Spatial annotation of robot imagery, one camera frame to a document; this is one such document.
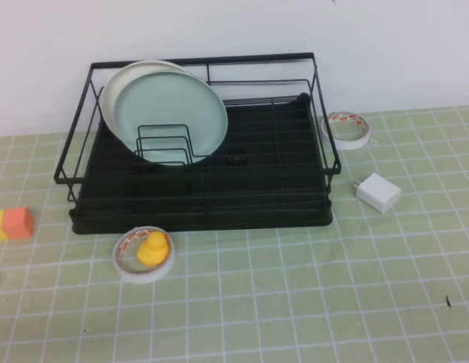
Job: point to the light green plate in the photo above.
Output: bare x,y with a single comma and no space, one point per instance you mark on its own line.
166,109

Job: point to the white plate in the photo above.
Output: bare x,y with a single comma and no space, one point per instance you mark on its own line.
109,102

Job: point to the yellow rubber duck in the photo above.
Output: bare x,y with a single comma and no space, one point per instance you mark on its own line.
152,253

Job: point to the white tape roll red print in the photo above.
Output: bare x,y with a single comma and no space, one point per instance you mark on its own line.
346,145
144,278

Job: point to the green checked tablecloth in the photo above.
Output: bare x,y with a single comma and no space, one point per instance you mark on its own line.
257,302

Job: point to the white USB charger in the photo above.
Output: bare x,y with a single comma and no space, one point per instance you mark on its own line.
378,191

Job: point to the orange block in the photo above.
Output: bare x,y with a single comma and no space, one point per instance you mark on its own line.
18,223

